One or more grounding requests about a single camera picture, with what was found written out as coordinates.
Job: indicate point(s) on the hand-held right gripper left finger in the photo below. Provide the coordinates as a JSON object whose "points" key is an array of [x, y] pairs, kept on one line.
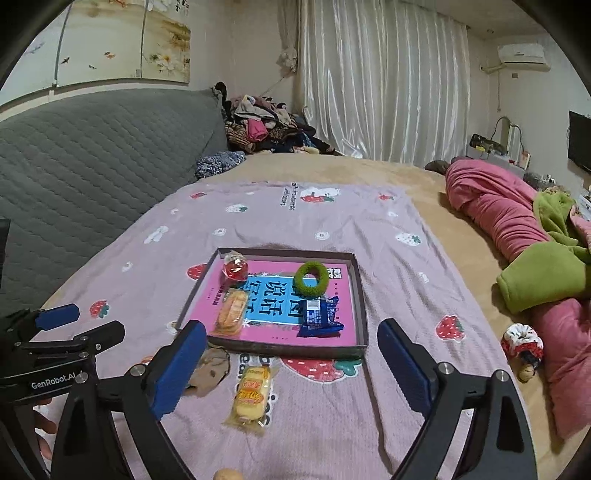
{"points": [[178, 369]]}

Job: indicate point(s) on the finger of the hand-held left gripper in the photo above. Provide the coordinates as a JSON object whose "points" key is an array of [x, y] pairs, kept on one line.
{"points": [[57, 316], [99, 334]]}

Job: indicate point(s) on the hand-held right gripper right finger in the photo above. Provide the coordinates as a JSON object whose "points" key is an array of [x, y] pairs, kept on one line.
{"points": [[406, 369]]}

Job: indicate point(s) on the orange snack packet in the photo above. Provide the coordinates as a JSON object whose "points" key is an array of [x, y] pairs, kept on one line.
{"points": [[231, 311]]}

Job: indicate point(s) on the yellow rice cracker packet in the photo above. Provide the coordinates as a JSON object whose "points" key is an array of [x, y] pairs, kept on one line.
{"points": [[251, 397]]}

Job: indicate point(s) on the shallow dark cardboard box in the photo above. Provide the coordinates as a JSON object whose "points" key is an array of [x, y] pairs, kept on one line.
{"points": [[360, 300]]}

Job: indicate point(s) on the blue snack packet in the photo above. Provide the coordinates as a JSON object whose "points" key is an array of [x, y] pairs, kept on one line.
{"points": [[318, 318]]}

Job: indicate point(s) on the red jelly cup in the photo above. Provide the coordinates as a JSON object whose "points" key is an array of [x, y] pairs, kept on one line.
{"points": [[234, 271]]}

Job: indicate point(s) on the person's left hand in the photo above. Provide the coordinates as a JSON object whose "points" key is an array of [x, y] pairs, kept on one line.
{"points": [[44, 422]]}

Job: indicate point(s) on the pink strawberry printed blanket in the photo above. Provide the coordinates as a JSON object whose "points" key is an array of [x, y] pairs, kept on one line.
{"points": [[323, 415]]}

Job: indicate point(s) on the pink picture book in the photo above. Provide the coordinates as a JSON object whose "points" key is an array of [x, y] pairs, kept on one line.
{"points": [[277, 334]]}

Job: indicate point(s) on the walnut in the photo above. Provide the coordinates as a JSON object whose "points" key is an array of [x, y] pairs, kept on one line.
{"points": [[526, 373], [228, 475]]}

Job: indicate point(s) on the red white cloth doll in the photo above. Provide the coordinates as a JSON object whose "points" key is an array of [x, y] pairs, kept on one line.
{"points": [[521, 339]]}

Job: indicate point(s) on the grey quilted headboard cover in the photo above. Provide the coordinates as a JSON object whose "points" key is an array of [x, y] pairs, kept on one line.
{"points": [[92, 161]]}

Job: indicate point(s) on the green fleece blanket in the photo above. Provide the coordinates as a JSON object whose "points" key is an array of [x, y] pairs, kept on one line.
{"points": [[540, 277]]}

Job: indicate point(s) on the pink quilt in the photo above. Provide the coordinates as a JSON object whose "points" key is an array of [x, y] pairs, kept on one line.
{"points": [[489, 207]]}

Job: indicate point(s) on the dark brown cloth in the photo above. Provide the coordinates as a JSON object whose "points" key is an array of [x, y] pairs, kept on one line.
{"points": [[438, 166]]}

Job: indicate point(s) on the blue patterned cloth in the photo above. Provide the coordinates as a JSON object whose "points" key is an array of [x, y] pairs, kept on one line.
{"points": [[219, 164]]}

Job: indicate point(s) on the light pink quilted blanket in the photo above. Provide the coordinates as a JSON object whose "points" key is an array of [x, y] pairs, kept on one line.
{"points": [[582, 226]]}

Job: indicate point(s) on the oval vanity mirror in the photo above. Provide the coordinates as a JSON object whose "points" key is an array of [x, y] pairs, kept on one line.
{"points": [[513, 136]]}

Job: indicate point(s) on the pile of clothes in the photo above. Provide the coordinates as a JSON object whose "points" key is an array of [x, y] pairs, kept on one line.
{"points": [[272, 129]]}

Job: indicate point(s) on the white sheer curtain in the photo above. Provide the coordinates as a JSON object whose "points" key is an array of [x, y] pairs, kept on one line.
{"points": [[383, 83]]}

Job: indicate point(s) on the black television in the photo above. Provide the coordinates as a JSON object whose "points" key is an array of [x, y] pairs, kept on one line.
{"points": [[581, 141]]}

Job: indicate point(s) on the white plush curtain tieback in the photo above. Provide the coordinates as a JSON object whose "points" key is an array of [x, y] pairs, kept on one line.
{"points": [[287, 60]]}

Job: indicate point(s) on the white air conditioner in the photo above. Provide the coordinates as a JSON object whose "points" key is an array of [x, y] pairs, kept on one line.
{"points": [[524, 55]]}

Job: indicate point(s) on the flower wall poster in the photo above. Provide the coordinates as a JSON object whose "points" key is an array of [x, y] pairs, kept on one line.
{"points": [[115, 37]]}

